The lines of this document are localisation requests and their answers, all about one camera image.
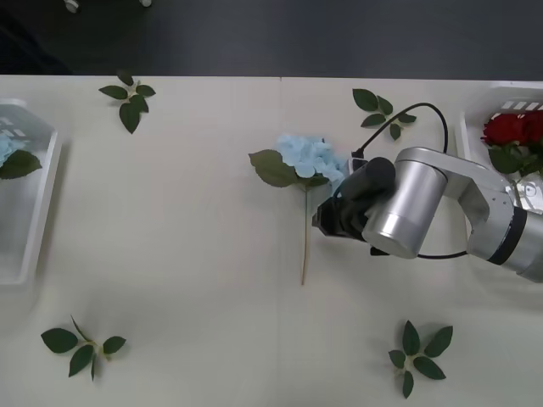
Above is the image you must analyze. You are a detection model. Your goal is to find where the loose green leaf sprig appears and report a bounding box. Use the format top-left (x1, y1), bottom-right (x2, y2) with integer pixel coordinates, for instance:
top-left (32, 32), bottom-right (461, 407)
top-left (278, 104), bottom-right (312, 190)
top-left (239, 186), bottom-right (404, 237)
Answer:
top-left (352, 87), bottom-right (417, 142)
top-left (98, 70), bottom-right (157, 136)
top-left (388, 320), bottom-right (454, 399)
top-left (40, 315), bottom-right (127, 382)

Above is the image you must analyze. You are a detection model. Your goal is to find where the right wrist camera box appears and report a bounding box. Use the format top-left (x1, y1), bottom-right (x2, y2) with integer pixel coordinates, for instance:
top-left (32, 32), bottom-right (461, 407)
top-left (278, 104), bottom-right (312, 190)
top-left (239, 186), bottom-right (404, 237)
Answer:
top-left (344, 155), bottom-right (368, 174)

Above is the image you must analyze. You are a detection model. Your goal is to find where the red rose with green stem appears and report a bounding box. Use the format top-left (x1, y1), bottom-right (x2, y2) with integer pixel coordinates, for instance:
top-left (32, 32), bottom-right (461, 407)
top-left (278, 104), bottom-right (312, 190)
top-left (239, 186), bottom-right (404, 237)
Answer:
top-left (480, 112), bottom-right (527, 187)
top-left (521, 110), bottom-right (543, 177)

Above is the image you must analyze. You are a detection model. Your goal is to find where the shallow white box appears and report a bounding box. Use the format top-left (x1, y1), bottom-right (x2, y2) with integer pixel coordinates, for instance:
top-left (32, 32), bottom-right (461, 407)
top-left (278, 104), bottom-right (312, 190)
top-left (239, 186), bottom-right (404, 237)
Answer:
top-left (456, 82), bottom-right (543, 213)
top-left (0, 98), bottom-right (64, 286)

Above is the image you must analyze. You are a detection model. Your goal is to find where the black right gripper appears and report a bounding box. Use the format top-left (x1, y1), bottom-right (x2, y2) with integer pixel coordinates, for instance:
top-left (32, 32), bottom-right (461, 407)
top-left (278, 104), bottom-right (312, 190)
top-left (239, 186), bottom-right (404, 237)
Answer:
top-left (311, 196), bottom-right (375, 243)

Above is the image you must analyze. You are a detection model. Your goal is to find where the pale blue flower green stem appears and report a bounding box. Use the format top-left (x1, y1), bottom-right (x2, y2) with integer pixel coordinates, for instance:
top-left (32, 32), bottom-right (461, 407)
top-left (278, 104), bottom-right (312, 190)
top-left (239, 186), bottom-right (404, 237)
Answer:
top-left (249, 133), bottom-right (347, 287)
top-left (0, 134), bottom-right (43, 180)

